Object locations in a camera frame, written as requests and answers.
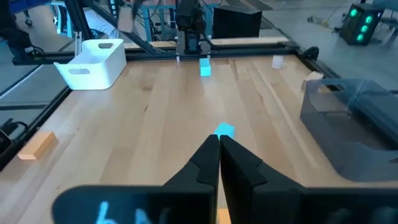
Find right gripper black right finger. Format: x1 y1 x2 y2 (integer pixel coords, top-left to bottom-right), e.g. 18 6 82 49
220 134 398 224

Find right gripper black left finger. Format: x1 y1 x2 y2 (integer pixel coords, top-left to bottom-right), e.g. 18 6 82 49
51 133 221 224

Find short teal block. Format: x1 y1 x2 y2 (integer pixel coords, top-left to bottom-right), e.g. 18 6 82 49
213 122 236 141

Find long teal block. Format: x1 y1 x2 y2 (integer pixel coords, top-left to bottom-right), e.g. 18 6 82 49
198 57 212 77

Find small square wooden block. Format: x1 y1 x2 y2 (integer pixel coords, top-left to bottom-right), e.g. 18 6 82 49
271 55 285 70

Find rectangular orange block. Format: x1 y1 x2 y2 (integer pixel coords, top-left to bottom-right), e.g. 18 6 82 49
17 130 57 161

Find black box cabinet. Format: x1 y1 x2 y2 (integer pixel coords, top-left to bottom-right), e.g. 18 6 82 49
213 4 263 40

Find person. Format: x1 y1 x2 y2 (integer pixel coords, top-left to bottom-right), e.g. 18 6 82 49
82 0 144 40

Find smoky grey transparent bin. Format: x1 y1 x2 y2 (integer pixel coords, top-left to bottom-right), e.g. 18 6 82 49
300 77 398 183

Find white plastic bin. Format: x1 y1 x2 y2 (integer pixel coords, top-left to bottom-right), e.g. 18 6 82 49
53 38 127 91

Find computer tower green lights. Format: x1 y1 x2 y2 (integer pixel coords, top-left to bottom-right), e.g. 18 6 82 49
339 2 386 47

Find black office chair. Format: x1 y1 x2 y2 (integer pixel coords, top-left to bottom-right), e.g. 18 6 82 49
0 0 44 60

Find blue metal table frame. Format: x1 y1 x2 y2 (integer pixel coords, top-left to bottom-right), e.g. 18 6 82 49
141 4 178 42

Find black aluminium table frame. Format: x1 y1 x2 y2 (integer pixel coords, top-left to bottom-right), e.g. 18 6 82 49
0 43 343 171

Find black camera gantry frame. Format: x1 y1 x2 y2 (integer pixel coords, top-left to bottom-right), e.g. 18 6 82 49
63 0 161 56

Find black table-level camera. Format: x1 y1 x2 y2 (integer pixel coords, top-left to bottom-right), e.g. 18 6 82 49
0 128 15 156

